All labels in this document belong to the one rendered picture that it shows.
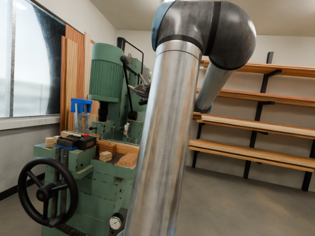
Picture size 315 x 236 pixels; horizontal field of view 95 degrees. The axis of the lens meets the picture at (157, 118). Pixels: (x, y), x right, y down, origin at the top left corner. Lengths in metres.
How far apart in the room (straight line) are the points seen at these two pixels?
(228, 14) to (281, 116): 3.19
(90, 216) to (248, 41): 0.99
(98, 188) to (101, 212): 0.13
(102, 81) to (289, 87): 3.25
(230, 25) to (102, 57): 0.66
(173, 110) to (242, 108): 2.97
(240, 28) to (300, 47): 3.38
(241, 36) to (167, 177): 0.34
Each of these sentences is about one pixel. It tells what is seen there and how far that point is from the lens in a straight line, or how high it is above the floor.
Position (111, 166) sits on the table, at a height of 0.89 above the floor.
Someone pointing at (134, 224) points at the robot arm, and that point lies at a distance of 0.34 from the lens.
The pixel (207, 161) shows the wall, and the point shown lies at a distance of 3.29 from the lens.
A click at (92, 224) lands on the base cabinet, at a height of 0.55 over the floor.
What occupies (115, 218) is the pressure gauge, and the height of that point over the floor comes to 0.68.
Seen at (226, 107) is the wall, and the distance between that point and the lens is 3.15.
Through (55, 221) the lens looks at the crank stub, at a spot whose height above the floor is 0.76.
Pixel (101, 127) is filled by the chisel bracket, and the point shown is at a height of 1.04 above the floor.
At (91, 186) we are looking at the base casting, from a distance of 0.89.
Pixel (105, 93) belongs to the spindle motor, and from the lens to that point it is 0.86.
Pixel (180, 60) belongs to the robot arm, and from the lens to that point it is 0.33.
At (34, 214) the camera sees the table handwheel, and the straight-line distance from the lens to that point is 0.89.
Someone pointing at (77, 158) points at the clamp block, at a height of 0.94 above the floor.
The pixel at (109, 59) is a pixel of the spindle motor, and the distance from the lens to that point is 0.88.
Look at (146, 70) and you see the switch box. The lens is 1.15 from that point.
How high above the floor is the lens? 1.23
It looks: 6 degrees down
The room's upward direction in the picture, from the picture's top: 8 degrees clockwise
